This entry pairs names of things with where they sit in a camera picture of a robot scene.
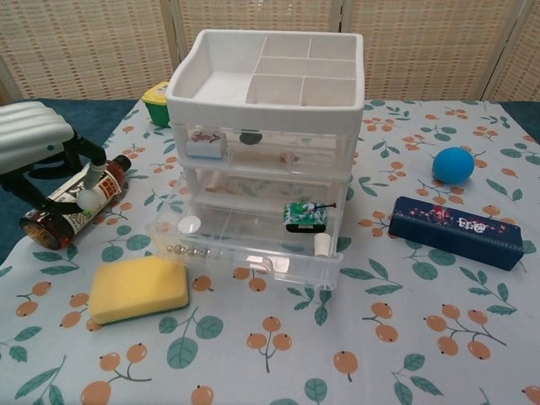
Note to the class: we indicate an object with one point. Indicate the white round cap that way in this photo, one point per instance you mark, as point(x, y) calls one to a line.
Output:
point(188, 224)

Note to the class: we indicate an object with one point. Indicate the white plastic drawer organizer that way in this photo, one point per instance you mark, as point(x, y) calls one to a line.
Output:
point(219, 84)

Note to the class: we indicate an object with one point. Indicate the green toy tank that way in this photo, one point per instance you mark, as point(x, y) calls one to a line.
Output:
point(306, 215)

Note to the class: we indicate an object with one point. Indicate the yellow sponge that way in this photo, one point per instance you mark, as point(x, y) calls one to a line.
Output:
point(139, 287)

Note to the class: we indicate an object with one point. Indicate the brown tea bottle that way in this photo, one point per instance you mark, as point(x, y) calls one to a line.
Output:
point(107, 185)

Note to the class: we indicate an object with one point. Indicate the floral printed tablecloth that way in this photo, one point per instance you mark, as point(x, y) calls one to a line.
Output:
point(295, 358)

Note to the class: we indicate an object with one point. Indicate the small red white trinket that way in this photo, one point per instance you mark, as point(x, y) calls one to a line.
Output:
point(289, 158)

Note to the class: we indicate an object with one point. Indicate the woven bamboo folding screen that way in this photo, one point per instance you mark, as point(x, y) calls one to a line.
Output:
point(84, 50)

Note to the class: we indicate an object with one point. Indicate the small white cylinder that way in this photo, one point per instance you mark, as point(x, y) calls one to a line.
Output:
point(321, 244)

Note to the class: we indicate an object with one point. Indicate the blue ball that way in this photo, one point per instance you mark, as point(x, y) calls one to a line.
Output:
point(453, 165)

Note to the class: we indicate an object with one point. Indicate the green container yellow lid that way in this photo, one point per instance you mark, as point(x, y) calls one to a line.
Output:
point(158, 105)

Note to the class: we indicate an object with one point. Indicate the clear plastic drawer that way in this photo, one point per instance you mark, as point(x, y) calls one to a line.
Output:
point(320, 147)
point(253, 249)

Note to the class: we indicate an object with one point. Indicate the mahjong tile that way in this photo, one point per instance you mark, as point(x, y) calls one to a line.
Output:
point(206, 144)

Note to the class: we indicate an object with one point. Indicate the black round disc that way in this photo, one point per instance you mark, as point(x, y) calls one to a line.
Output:
point(249, 138)

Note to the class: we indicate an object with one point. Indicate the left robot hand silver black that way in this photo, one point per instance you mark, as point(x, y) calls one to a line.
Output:
point(29, 135)

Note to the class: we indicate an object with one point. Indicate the dark blue pencil case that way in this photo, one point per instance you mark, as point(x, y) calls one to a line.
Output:
point(455, 232)

